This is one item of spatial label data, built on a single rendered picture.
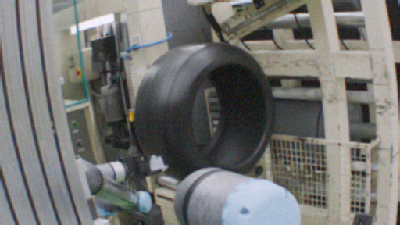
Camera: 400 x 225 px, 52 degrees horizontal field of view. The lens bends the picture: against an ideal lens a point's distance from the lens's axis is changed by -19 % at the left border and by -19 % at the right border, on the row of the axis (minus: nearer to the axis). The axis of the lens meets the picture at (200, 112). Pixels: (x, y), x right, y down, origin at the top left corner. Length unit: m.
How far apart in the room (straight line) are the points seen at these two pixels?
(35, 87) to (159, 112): 1.15
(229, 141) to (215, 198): 1.62
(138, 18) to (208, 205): 1.58
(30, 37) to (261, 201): 0.41
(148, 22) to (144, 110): 0.46
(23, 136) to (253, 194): 0.34
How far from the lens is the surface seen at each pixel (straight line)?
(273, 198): 0.64
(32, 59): 0.70
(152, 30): 2.19
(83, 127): 2.44
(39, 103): 0.71
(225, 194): 0.66
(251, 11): 2.19
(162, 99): 1.81
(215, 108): 2.51
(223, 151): 2.27
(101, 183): 1.41
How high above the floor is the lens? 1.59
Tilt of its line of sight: 11 degrees down
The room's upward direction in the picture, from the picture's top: 9 degrees counter-clockwise
